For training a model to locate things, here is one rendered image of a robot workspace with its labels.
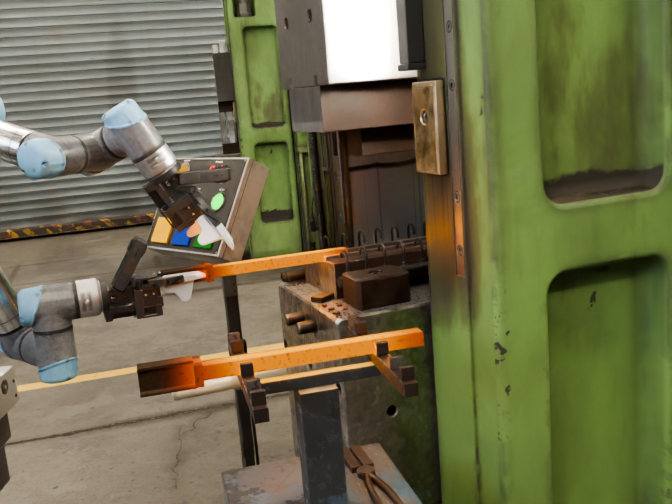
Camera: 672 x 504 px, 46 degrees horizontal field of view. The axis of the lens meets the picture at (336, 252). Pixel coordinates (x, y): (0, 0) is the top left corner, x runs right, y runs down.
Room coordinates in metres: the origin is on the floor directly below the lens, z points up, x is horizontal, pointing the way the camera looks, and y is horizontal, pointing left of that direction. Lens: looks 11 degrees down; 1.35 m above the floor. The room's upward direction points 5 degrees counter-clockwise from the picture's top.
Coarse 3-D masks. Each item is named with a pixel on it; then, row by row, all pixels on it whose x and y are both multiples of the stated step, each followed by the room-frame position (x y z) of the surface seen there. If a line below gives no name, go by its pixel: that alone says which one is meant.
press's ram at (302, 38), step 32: (288, 0) 1.77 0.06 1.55; (320, 0) 1.60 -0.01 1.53; (352, 0) 1.61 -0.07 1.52; (384, 0) 1.64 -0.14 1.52; (288, 32) 1.79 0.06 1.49; (320, 32) 1.61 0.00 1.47; (352, 32) 1.61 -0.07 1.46; (384, 32) 1.64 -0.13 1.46; (288, 64) 1.81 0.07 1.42; (320, 64) 1.62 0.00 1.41; (352, 64) 1.61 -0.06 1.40; (384, 64) 1.63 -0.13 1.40
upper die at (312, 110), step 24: (312, 96) 1.68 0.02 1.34; (336, 96) 1.65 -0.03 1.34; (360, 96) 1.67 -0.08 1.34; (384, 96) 1.69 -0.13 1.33; (408, 96) 1.71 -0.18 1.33; (312, 120) 1.69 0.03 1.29; (336, 120) 1.65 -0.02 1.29; (360, 120) 1.67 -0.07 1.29; (384, 120) 1.69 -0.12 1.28; (408, 120) 1.71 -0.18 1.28
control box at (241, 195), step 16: (176, 160) 2.32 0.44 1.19; (192, 160) 2.26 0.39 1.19; (208, 160) 2.21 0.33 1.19; (224, 160) 2.16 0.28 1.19; (240, 160) 2.11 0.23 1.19; (240, 176) 2.08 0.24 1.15; (256, 176) 2.11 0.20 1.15; (208, 192) 2.14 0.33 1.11; (224, 192) 2.10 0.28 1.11; (240, 192) 2.06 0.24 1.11; (256, 192) 2.10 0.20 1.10; (224, 208) 2.07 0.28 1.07; (240, 208) 2.06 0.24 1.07; (256, 208) 2.10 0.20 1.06; (224, 224) 2.04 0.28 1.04; (240, 224) 2.06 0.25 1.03; (192, 240) 2.09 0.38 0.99; (240, 240) 2.05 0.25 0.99; (176, 256) 2.22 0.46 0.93; (192, 256) 2.12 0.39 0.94; (208, 256) 2.04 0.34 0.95; (224, 256) 2.01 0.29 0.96; (240, 256) 2.05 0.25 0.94
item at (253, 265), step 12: (312, 252) 1.70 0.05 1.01; (324, 252) 1.70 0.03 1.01; (336, 252) 1.71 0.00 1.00; (204, 264) 1.61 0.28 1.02; (216, 264) 1.64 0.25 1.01; (228, 264) 1.63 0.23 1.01; (240, 264) 1.63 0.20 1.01; (252, 264) 1.64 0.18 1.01; (264, 264) 1.65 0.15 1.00; (276, 264) 1.66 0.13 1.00; (288, 264) 1.67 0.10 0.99; (300, 264) 1.67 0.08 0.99; (216, 276) 1.61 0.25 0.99
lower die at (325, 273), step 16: (400, 240) 1.80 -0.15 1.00; (336, 256) 1.69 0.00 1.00; (352, 256) 1.70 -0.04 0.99; (368, 256) 1.69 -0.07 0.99; (400, 256) 1.69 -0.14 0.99; (416, 256) 1.71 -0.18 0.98; (320, 272) 1.72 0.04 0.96; (336, 272) 1.64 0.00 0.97; (320, 288) 1.73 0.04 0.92; (336, 288) 1.64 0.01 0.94
